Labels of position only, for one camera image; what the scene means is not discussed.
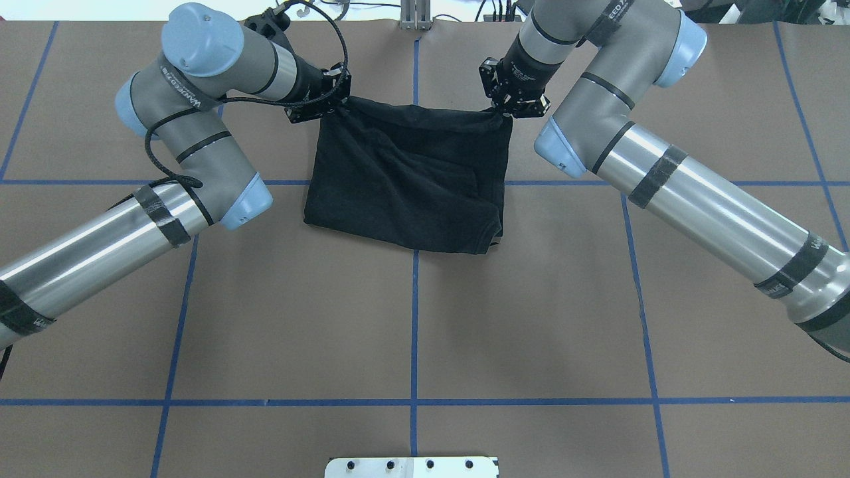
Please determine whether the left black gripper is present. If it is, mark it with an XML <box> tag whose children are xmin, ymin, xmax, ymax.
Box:
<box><xmin>286</xmin><ymin>56</ymin><xmax>352</xmax><ymax>123</ymax></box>

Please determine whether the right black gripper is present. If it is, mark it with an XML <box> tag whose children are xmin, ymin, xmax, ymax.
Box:
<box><xmin>479</xmin><ymin>40</ymin><xmax>552</xmax><ymax>119</ymax></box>

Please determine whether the black graphic t-shirt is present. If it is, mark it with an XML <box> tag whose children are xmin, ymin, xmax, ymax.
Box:
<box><xmin>303</xmin><ymin>97</ymin><xmax>513</xmax><ymax>254</ymax></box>

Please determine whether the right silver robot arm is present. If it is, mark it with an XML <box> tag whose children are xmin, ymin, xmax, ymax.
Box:
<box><xmin>477</xmin><ymin>1</ymin><xmax>849</xmax><ymax>361</ymax></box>

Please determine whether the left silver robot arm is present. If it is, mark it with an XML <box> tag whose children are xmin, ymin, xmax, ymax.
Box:
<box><xmin>2</xmin><ymin>1</ymin><xmax>351</xmax><ymax>351</ymax></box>

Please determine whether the aluminium frame post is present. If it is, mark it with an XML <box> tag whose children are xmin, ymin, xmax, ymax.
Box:
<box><xmin>398</xmin><ymin>0</ymin><xmax>433</xmax><ymax>31</ymax></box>

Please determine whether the left black braided cable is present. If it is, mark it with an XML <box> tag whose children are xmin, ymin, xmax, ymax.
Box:
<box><xmin>145</xmin><ymin>2</ymin><xmax>351</xmax><ymax>190</ymax></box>

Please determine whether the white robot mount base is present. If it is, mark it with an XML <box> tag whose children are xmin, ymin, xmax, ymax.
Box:
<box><xmin>324</xmin><ymin>455</ymin><xmax>500</xmax><ymax>477</ymax></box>

